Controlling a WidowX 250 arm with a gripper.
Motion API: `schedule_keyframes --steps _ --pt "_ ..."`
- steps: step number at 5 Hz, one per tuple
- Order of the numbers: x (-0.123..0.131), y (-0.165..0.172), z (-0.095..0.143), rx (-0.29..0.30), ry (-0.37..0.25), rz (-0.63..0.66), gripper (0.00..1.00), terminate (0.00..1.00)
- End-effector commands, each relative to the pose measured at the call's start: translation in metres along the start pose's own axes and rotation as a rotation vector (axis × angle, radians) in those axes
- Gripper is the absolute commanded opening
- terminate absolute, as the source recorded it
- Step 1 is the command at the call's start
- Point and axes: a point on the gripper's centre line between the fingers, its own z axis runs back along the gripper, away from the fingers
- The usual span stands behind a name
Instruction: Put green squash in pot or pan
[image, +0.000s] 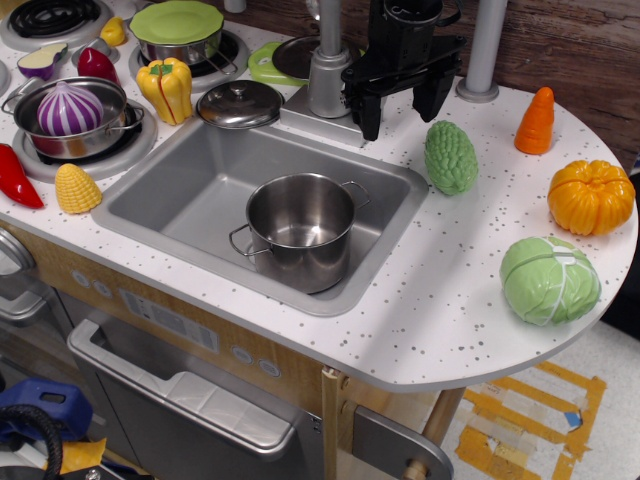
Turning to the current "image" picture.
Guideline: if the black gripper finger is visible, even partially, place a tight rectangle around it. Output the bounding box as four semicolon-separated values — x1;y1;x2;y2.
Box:
346;93;383;141
412;65;457;122

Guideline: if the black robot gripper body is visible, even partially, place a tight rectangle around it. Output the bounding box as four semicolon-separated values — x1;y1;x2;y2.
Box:
341;1;466;100

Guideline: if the bumpy green toy squash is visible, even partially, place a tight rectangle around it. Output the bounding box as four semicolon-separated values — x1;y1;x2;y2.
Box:
425;121;479;195

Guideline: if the steel pot lid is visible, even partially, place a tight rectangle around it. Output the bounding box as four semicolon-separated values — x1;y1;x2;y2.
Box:
196;80;284;129

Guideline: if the steel pot in sink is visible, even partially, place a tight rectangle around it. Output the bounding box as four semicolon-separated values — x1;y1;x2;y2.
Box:
228;173;371;294

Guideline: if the steel pot with green plate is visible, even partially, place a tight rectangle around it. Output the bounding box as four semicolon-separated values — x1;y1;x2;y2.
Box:
136;29;238;75

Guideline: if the steel pan with onion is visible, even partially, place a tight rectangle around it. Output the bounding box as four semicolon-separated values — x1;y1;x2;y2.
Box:
2;76;145;160

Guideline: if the grey toy faucet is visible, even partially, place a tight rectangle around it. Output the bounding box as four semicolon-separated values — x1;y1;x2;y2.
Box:
280;0;365;148

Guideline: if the grey support pole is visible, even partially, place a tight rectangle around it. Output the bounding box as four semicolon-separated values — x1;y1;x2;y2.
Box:
456;0;508;103

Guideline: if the green rimmed dark lid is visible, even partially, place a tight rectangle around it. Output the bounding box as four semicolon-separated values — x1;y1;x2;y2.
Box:
247;35;366;86

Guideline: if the orange toy carrot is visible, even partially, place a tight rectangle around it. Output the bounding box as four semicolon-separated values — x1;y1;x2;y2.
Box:
514;86;555;155

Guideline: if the grey toy sink basin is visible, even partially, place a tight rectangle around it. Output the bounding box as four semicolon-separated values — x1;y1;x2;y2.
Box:
92;120;428;316

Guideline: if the orange toy pumpkin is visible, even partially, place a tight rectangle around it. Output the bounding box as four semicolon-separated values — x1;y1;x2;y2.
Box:
547;160;636;236

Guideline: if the yellow toy bell pepper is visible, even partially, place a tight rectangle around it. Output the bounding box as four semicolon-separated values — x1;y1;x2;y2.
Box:
136;57;193;126

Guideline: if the green toy plate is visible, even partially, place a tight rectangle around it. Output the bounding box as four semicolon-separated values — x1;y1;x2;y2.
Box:
130;1;224;45

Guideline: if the green toy cabbage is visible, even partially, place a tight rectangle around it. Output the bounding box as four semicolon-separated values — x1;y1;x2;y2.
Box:
499;237;602;326

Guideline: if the small yellow toy vegetable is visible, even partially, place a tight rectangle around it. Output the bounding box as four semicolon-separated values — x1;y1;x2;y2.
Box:
100;16;127;47

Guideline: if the dark red toy pepper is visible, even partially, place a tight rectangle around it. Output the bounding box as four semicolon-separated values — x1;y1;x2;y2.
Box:
77;47;120;86

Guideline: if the yellow toy corn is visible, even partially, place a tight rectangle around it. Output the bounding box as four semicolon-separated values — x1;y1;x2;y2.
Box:
55;163;102;214

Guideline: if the purple striped toy onion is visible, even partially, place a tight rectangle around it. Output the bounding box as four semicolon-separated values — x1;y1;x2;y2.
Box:
37;81;104;136

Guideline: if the purple toy eggplant half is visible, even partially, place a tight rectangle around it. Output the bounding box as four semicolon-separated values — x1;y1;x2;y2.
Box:
17;43;68;80

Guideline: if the black coil stove burner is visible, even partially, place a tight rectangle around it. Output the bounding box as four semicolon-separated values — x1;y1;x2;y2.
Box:
1;0;114;52

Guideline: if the grey toy dishwasher door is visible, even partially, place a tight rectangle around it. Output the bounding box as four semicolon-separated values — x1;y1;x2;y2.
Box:
67;319;324;479

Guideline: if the red toy chili pepper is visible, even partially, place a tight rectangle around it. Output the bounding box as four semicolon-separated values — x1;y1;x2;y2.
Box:
1;144;44;209

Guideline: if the blue clamp with black cable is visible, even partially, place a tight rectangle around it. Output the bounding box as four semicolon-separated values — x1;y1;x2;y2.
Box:
1;378;93;479

